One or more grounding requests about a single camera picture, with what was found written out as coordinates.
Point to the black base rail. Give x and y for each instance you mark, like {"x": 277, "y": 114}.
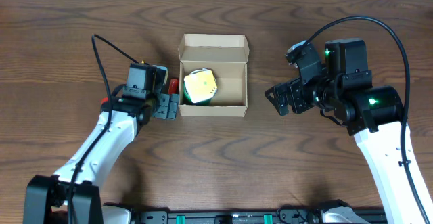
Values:
{"x": 337, "y": 212}

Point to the yellow sticky note pad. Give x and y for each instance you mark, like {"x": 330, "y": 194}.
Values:
{"x": 200, "y": 86}

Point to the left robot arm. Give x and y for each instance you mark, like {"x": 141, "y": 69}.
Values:
{"x": 71, "y": 194}

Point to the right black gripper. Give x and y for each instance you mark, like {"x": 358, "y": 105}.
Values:
{"x": 295, "y": 91}

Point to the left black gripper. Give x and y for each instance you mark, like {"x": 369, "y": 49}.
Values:
{"x": 164, "y": 109}

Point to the red utility knife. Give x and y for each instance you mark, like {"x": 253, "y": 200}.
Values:
{"x": 104, "y": 100}

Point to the green tape roll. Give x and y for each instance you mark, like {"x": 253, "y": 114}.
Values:
{"x": 185, "y": 97}

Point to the cardboard box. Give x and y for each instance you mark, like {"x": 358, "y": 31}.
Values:
{"x": 227, "y": 56}

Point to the red lighter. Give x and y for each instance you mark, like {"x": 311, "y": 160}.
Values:
{"x": 173, "y": 87}

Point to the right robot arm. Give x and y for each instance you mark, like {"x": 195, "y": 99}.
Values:
{"x": 372, "y": 115}

